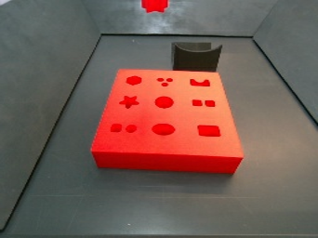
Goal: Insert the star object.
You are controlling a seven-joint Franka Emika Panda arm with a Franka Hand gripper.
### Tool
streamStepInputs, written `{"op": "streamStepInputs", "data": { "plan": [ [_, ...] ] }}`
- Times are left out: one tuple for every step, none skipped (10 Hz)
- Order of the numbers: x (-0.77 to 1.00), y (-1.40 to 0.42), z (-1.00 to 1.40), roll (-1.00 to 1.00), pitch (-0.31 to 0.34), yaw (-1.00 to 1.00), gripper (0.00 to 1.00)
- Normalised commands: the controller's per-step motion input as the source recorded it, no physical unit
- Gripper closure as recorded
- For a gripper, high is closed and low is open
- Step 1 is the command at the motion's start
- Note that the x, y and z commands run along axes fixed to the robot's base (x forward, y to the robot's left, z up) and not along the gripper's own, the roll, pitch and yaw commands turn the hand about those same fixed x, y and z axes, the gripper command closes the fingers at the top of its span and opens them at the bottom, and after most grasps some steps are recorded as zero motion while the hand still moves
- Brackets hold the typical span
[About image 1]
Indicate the red star peg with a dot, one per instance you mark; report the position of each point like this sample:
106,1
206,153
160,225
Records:
156,5

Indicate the red shape sorter block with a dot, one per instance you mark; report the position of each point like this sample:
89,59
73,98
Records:
168,121

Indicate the black curved holder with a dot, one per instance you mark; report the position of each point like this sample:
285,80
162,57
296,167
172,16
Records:
197,57

